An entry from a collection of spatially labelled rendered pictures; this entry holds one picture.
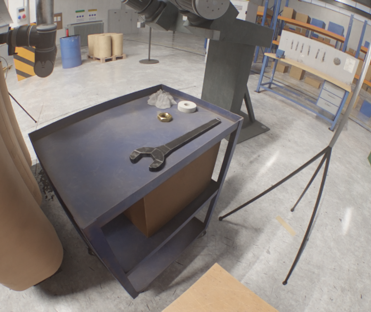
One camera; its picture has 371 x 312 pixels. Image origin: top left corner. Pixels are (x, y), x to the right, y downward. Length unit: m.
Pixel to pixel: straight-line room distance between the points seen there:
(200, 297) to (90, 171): 0.38
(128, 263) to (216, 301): 0.50
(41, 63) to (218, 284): 1.06
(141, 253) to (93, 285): 0.61
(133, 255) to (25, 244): 0.46
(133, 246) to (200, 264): 0.63
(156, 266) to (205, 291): 0.85
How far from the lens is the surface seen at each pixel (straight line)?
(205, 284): 0.31
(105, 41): 5.80
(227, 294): 0.31
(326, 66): 4.57
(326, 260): 1.76
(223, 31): 1.42
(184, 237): 1.23
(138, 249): 0.77
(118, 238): 0.80
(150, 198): 0.60
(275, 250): 1.52
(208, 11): 1.02
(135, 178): 0.48
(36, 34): 1.03
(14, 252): 0.94
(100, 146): 0.59
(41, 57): 1.05
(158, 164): 0.49
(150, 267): 1.15
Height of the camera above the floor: 1.22
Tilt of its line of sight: 39 degrees down
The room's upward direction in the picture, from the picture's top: 7 degrees clockwise
